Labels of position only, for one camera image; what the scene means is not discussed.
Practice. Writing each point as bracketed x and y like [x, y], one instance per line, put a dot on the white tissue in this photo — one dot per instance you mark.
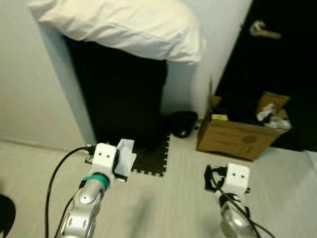
[128, 156]

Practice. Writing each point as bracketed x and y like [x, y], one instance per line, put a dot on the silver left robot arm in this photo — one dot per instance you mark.
[84, 213]

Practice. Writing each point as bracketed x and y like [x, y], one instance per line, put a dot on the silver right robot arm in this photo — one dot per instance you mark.
[235, 223]

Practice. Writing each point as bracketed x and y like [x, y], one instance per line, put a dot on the black foam puzzle mat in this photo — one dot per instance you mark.
[151, 161]

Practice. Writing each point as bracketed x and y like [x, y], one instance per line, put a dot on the brown cardboard box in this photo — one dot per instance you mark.
[233, 139]

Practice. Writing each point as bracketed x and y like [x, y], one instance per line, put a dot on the small yellow box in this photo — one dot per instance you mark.
[219, 117]

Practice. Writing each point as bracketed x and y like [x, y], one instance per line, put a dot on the black dome-shaped object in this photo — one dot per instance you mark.
[182, 123]

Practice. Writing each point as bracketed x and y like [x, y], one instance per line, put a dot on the black cabinet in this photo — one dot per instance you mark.
[119, 94]

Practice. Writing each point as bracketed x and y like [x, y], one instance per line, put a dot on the crumpled white paper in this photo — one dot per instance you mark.
[270, 115]

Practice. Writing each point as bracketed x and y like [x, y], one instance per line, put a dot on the black door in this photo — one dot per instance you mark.
[277, 64]

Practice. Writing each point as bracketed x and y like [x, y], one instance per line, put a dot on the plain white pillow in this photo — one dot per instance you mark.
[124, 25]

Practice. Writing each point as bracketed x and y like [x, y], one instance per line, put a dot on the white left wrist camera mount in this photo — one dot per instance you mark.
[104, 156]

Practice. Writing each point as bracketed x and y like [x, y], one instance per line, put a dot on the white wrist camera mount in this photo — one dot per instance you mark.
[104, 156]
[237, 176]

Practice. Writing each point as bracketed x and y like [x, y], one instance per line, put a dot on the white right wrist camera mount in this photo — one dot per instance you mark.
[237, 176]

